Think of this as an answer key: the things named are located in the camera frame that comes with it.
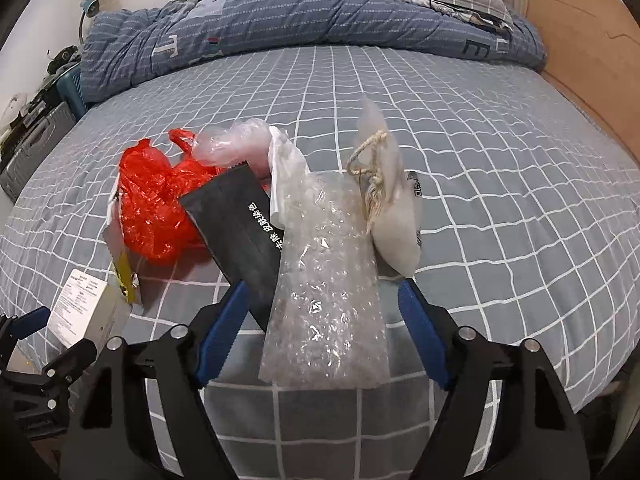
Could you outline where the black plastic packet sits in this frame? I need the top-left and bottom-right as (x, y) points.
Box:
(179, 164), (286, 333)

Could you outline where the crumpled clear plastic bag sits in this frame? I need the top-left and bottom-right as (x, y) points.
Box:
(192, 117), (273, 181)

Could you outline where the teal desk lamp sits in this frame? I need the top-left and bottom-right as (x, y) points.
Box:
(81, 0), (102, 42)

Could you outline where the wooden headboard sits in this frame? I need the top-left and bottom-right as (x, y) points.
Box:
(525, 0), (640, 201)

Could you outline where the blue plastic box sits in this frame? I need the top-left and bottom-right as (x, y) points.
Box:
(55, 70), (90, 122)

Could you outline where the yellow and silver wrapper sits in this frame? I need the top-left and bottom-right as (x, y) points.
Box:
(102, 187), (143, 306)

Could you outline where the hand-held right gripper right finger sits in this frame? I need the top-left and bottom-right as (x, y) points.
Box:
(397, 278), (601, 480)

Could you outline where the jute string with paper tags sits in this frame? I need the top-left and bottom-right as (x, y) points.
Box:
(346, 129), (392, 235)

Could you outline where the white translucent pouch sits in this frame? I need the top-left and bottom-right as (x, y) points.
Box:
(350, 97), (423, 278)

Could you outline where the dark clutter pile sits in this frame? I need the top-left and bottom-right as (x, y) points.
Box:
(42, 46), (83, 81)

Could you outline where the grey checked bed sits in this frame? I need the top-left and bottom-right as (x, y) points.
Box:
(0, 45), (640, 480)

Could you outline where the blue striped quilt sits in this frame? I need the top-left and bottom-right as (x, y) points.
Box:
(80, 0), (547, 106)

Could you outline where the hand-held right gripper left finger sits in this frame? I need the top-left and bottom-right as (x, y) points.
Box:
(60, 279), (252, 480)

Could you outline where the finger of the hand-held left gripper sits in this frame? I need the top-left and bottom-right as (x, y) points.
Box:
(0, 306), (52, 347)
(42, 339), (98, 386)

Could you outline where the clear bubble wrap bag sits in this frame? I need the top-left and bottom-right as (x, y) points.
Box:
(259, 170), (391, 391)

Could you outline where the red plastic bag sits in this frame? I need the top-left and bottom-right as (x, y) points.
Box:
(117, 129), (236, 262)

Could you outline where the grey suitcase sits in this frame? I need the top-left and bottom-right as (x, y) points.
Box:
(0, 101), (77, 202)

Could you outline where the white printed cardboard box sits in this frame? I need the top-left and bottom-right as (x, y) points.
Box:
(47, 267), (133, 356)

